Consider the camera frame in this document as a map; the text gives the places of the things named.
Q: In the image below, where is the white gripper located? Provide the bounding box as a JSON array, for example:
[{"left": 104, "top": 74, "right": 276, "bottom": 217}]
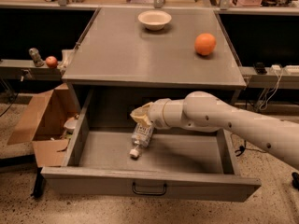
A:
[{"left": 130, "top": 99, "right": 169, "bottom": 129}]

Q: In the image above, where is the clear blue plastic bottle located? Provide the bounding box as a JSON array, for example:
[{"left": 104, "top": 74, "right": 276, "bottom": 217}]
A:
[{"left": 129, "top": 124, "right": 154, "bottom": 159}]

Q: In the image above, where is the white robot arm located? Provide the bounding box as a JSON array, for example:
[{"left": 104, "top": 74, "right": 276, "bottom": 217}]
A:
[{"left": 131, "top": 91, "right": 299, "bottom": 169}]

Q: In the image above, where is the grey open drawer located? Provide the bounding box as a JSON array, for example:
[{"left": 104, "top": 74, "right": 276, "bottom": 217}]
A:
[{"left": 42, "top": 88, "right": 261, "bottom": 202}]

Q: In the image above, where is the grey cabinet counter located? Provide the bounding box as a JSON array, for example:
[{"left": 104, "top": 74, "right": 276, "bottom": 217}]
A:
[{"left": 63, "top": 7, "right": 246, "bottom": 110}]

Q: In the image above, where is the white item in box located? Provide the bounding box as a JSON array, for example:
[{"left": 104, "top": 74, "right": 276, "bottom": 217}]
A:
[{"left": 64, "top": 117, "right": 78, "bottom": 133}]

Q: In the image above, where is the orange fruit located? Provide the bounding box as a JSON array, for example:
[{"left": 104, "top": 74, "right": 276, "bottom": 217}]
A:
[{"left": 194, "top": 33, "right": 216, "bottom": 56}]

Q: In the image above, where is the white bowl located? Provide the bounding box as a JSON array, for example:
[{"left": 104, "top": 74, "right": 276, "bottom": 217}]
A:
[{"left": 138, "top": 10, "right": 172, "bottom": 31}]

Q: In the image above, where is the brown cardboard box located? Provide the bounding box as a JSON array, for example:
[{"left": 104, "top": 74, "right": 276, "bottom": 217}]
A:
[{"left": 7, "top": 84, "right": 78, "bottom": 167}]

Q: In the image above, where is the red apple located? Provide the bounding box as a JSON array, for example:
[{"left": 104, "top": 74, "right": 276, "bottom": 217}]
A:
[{"left": 45, "top": 56, "right": 58, "bottom": 68}]

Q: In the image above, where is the small grey figurine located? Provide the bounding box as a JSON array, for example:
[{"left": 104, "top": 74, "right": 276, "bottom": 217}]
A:
[{"left": 29, "top": 48, "right": 44, "bottom": 67}]

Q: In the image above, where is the black remote on shelf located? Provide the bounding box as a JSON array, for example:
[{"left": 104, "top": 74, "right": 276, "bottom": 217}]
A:
[{"left": 253, "top": 63, "right": 267, "bottom": 75}]

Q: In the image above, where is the grey side shelf right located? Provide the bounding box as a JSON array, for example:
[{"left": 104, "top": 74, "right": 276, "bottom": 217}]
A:
[{"left": 239, "top": 66, "right": 299, "bottom": 90}]

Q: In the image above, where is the grey side shelf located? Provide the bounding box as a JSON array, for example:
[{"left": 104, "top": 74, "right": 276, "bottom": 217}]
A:
[
  {"left": 0, "top": 49, "right": 75, "bottom": 81},
  {"left": 239, "top": 66, "right": 299, "bottom": 90}
]

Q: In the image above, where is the grey side shelf left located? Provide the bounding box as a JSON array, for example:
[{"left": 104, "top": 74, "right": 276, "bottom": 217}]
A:
[{"left": 0, "top": 49, "right": 75, "bottom": 81}]

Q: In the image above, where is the white power adapter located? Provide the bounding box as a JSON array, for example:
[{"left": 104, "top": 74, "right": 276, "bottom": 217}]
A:
[{"left": 271, "top": 64, "right": 282, "bottom": 72}]

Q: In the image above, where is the black drawer handle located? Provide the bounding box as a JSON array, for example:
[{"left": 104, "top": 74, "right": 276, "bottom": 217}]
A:
[{"left": 132, "top": 182, "right": 167, "bottom": 196}]

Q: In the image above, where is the black floor cable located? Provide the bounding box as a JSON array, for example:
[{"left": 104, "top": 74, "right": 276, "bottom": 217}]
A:
[{"left": 229, "top": 133, "right": 269, "bottom": 158}]

